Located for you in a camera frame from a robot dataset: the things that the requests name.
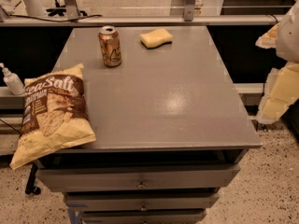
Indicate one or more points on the grey metal rail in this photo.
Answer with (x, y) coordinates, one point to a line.
(96, 21)

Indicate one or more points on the sea salt chips bag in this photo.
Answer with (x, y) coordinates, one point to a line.
(54, 116)

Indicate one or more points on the yellow sponge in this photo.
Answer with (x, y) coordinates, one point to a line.
(156, 38)

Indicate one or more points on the grey drawer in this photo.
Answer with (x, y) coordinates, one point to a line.
(141, 201)
(190, 216)
(138, 178)

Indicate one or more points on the grey bottom drawer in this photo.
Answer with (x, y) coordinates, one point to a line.
(190, 216)

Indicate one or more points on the black caster leg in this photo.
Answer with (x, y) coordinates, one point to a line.
(31, 188)

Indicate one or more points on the grey middle drawer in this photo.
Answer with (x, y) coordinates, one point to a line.
(141, 201)

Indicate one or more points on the orange soda can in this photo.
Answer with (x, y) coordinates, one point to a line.
(110, 45)

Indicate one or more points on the white pump bottle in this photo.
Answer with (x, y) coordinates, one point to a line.
(12, 81)

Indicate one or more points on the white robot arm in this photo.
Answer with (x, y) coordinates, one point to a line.
(287, 46)

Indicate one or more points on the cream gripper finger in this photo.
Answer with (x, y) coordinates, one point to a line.
(281, 90)
(269, 39)

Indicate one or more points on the grey top drawer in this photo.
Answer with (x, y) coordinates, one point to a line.
(138, 178)

